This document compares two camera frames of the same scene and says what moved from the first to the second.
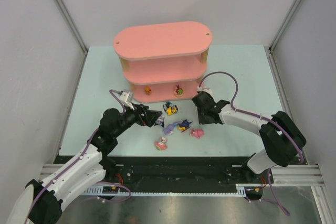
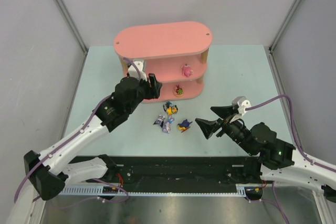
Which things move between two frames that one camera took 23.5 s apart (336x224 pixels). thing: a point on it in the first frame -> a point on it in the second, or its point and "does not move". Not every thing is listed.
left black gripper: (143, 115) -> (148, 89)
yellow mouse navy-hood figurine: (184, 126) does not move
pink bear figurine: (198, 132) -> (186, 70)
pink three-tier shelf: (164, 62) does not move
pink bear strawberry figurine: (178, 91) does not move
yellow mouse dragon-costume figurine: (170, 108) does not move
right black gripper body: (203, 108) -> (221, 124)
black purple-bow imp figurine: (160, 120) does not move
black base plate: (179, 171) does not move
